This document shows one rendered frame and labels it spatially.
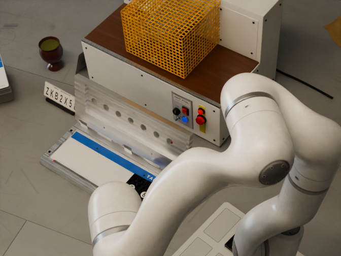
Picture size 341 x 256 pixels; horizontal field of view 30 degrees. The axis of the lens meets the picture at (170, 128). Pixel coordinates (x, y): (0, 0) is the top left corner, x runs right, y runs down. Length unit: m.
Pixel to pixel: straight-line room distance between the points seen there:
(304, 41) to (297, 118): 1.21
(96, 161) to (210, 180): 0.90
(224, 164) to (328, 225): 0.84
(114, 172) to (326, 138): 0.93
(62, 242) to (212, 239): 0.44
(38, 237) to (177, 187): 0.81
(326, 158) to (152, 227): 0.35
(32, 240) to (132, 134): 0.43
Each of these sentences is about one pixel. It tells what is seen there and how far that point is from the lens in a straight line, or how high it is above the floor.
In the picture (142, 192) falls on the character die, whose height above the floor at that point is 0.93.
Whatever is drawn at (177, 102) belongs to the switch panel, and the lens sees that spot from 2.00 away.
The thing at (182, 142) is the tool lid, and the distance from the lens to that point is 1.85.
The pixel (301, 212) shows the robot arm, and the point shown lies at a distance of 1.36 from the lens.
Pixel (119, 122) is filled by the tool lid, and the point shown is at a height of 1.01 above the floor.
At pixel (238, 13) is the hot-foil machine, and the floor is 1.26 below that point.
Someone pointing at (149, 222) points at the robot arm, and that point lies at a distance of 1.24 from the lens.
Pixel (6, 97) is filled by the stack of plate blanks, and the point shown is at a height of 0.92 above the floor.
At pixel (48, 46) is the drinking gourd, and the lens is 2.29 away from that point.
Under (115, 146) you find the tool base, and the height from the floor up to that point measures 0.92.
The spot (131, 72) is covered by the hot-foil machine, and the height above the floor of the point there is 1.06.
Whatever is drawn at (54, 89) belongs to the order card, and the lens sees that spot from 2.21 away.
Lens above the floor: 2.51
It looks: 50 degrees down
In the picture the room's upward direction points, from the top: 5 degrees counter-clockwise
